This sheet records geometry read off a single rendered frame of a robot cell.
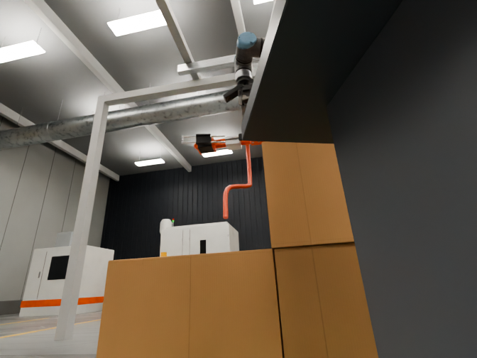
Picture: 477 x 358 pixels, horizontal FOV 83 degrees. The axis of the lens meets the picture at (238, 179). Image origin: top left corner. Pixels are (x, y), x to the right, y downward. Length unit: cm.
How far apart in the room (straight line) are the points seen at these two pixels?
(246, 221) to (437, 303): 1182
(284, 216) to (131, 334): 63
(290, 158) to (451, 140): 75
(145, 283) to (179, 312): 16
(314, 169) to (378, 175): 63
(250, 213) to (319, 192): 1118
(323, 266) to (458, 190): 67
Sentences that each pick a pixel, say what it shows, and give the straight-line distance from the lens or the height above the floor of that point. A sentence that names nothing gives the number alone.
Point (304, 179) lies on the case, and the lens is 97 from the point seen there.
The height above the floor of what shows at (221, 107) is 480.
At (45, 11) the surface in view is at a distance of 777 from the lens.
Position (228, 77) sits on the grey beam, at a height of 315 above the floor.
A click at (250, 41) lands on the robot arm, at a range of 142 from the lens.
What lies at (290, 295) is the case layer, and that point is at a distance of 91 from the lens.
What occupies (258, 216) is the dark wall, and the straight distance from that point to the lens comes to 1205.
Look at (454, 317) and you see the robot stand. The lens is 31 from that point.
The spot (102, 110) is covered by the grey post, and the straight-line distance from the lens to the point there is 453.
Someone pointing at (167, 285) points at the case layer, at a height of 45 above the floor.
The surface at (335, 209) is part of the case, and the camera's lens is 94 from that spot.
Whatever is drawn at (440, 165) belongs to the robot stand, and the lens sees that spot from 30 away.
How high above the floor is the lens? 43
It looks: 22 degrees up
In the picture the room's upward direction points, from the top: 3 degrees counter-clockwise
